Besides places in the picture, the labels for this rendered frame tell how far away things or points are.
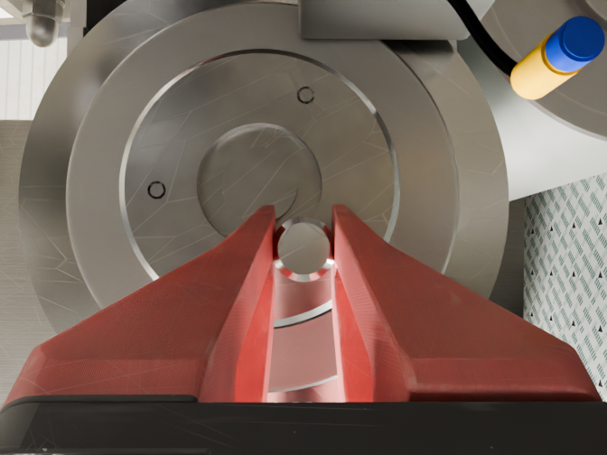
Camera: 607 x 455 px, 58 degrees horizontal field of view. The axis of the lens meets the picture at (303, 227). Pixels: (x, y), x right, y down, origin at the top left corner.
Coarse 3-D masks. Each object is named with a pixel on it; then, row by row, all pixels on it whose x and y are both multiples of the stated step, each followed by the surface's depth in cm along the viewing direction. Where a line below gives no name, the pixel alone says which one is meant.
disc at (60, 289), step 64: (128, 0) 17; (192, 0) 17; (256, 0) 17; (64, 64) 17; (448, 64) 17; (64, 128) 16; (448, 128) 17; (64, 192) 16; (64, 256) 16; (64, 320) 16
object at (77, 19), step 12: (72, 0) 17; (84, 0) 17; (96, 0) 18; (108, 0) 19; (120, 0) 21; (72, 12) 17; (84, 12) 17; (96, 12) 18; (108, 12) 19; (72, 24) 17; (84, 24) 17
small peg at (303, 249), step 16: (288, 224) 12; (304, 224) 12; (320, 224) 12; (288, 240) 12; (304, 240) 12; (320, 240) 12; (288, 256) 12; (304, 256) 12; (320, 256) 12; (288, 272) 12; (304, 272) 11; (320, 272) 12
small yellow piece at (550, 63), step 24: (456, 0) 13; (480, 24) 12; (576, 24) 10; (552, 48) 10; (576, 48) 10; (600, 48) 10; (504, 72) 12; (528, 72) 11; (552, 72) 10; (576, 72) 10; (528, 96) 12
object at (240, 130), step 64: (256, 64) 15; (320, 64) 15; (192, 128) 14; (256, 128) 15; (320, 128) 15; (384, 128) 15; (128, 192) 14; (192, 192) 14; (256, 192) 14; (320, 192) 15; (384, 192) 14; (192, 256) 14
